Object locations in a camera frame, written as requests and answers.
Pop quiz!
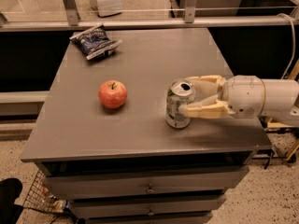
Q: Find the wire mesh basket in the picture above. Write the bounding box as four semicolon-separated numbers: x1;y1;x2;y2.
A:
23;171;67;214

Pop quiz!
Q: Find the metal window frame rail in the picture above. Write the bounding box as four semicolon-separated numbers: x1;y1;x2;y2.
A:
0;0;299;32

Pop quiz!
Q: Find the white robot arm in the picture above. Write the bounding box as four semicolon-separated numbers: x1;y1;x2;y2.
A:
178;75;299;127

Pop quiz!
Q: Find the white cable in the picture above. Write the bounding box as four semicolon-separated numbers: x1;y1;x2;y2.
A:
277;12;297;80

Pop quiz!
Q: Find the lower metal drawer knob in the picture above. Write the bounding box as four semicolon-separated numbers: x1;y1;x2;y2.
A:
147;209;155;217

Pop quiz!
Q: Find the black object at corner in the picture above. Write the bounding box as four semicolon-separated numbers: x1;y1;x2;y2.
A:
0;178;23;224

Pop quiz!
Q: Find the silver green 7up can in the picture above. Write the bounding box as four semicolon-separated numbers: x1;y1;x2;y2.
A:
165;78;195;129

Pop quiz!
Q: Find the blue chip bag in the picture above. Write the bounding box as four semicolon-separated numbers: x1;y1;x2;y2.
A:
70;24;122;61

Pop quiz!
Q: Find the round metal drawer knob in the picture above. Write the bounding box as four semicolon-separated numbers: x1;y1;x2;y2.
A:
146;184;155;194

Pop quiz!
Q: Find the grey drawer cabinet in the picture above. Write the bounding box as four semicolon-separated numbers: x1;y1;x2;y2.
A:
21;28;270;224

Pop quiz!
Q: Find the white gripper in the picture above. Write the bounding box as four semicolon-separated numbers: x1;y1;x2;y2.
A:
178;75;265;119

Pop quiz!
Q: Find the red apple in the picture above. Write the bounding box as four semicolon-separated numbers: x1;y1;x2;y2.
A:
98;80;128;109

